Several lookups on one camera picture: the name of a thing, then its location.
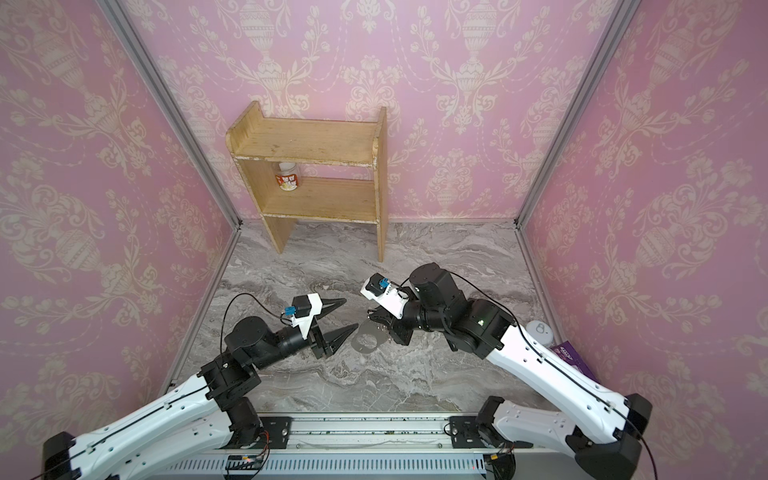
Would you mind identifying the purple snack packet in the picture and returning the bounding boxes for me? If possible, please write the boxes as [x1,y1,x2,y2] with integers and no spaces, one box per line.
[551,341,598,381]

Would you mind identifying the aluminium front rail frame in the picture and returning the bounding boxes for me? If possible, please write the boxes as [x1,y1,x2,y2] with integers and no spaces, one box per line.
[147,413,593,479]

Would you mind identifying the yellow cup white lid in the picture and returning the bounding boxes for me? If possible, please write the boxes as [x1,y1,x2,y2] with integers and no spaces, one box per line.
[525,320,556,348]

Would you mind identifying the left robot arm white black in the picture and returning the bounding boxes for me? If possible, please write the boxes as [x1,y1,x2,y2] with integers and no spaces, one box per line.
[39,294,356,479]

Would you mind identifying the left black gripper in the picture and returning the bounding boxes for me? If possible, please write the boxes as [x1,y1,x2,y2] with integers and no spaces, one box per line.
[252,298,358,373]

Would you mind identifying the white jar red label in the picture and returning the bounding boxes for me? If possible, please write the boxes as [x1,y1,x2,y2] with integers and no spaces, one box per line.
[276,162,299,192]

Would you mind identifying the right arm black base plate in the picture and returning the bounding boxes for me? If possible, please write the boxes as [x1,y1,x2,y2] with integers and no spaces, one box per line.
[443,415,533,452]

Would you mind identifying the wooden two-tier shelf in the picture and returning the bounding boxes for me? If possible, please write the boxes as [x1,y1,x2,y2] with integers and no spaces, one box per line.
[225,101,389,261]

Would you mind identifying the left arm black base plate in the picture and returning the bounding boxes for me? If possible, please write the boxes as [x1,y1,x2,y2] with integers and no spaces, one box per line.
[240,415,293,450]

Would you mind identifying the silver metal key holder plate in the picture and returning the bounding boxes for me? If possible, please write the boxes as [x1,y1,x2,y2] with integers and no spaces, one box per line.
[351,320,389,355]

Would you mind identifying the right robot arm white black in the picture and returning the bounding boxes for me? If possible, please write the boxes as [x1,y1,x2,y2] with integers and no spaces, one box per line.
[360,263,653,479]

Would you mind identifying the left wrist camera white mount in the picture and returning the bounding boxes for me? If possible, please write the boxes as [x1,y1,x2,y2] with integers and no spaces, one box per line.
[282,293,323,340]

